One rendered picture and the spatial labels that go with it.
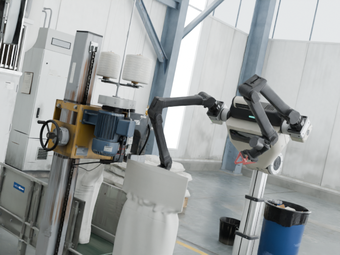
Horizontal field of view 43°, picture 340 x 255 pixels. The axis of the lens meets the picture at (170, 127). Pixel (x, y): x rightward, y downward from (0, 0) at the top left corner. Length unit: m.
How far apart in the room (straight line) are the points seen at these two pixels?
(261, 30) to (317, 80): 1.96
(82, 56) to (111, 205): 1.31
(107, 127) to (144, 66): 0.42
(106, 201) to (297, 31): 8.71
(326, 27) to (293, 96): 1.80
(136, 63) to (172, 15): 6.47
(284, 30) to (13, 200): 9.19
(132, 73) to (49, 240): 1.10
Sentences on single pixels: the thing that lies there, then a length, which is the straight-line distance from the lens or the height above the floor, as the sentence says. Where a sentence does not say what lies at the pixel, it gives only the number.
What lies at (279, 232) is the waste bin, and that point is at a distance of 4.58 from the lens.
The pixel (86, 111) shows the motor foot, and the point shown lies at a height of 1.30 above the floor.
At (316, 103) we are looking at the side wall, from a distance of 10.81.
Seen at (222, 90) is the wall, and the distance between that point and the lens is 10.86.
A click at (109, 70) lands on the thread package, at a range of 2.74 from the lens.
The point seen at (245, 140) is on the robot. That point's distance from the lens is 2.80.
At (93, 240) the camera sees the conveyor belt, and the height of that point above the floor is 0.38.
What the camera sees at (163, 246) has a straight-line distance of 2.60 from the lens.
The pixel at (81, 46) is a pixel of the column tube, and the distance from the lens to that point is 2.60.
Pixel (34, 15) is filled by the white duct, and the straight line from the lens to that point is 5.88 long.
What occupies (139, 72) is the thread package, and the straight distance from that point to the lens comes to 2.54.
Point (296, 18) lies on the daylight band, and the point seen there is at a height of 4.13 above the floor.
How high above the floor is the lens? 1.44
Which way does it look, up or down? 3 degrees down
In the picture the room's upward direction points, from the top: 11 degrees clockwise
